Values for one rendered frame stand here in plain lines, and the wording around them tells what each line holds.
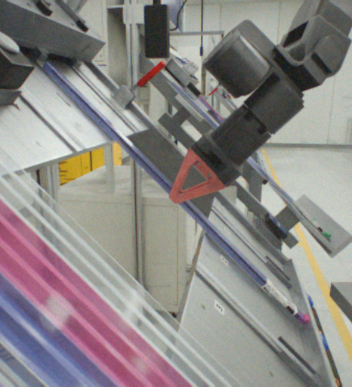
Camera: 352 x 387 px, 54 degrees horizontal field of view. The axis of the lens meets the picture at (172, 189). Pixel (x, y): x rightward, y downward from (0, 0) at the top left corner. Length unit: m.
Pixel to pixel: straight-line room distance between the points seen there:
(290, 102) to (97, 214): 1.30
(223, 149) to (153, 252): 1.22
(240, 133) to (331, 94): 7.86
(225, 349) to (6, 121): 0.28
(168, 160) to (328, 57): 0.35
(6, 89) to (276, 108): 0.29
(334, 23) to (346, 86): 7.85
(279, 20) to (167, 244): 7.07
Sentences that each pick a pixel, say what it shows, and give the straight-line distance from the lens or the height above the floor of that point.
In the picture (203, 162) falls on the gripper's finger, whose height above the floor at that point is 0.96.
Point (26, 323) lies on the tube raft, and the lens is 0.20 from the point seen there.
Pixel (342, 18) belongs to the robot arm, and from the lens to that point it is 0.51.
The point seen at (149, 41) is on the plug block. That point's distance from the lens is 0.35.
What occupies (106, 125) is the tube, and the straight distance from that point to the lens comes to 0.49.
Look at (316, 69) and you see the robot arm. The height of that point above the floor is 1.07.
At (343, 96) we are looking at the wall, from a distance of 8.33.
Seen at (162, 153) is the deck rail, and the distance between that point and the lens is 0.67.
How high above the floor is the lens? 1.03
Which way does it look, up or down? 15 degrees down
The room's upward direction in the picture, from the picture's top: straight up
